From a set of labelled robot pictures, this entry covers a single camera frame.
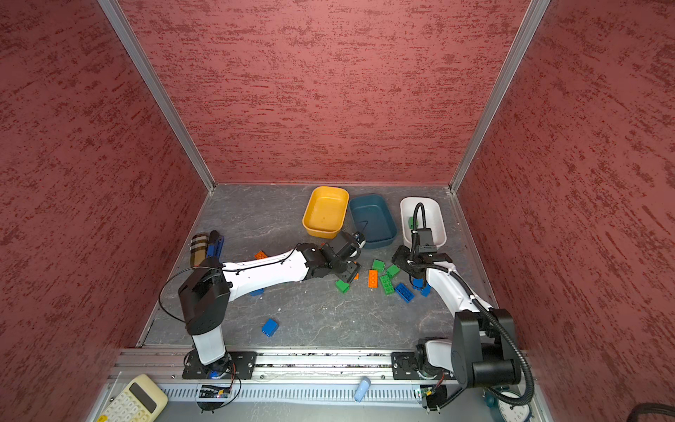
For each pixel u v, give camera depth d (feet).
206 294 1.55
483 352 1.36
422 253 2.22
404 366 2.43
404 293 2.87
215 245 3.19
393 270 3.02
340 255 2.13
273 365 2.48
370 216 3.47
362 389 2.25
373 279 3.02
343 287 2.85
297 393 2.54
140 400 2.22
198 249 3.12
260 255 3.19
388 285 2.93
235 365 2.42
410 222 3.51
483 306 1.45
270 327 2.67
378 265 3.03
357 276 2.48
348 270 2.48
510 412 2.11
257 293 1.72
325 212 3.59
